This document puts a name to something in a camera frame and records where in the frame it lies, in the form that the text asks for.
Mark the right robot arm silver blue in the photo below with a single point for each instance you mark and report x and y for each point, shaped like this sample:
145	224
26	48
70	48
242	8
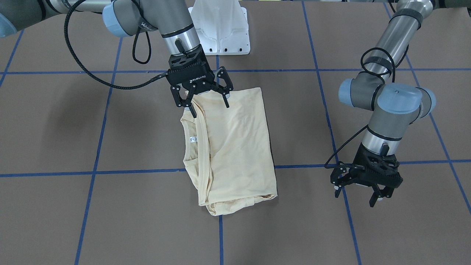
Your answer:
123	18

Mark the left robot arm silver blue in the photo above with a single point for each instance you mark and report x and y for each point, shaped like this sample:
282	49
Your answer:
394	105

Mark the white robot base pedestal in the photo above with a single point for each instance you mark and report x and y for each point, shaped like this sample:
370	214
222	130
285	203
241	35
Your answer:
222	27

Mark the cream long-sleeve graphic t-shirt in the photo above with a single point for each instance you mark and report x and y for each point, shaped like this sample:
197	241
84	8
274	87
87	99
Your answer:
227	151

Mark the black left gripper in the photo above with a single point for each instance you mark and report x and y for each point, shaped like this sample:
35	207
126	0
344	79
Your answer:
362	182

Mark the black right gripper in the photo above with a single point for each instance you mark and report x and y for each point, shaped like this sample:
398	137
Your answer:
198	86

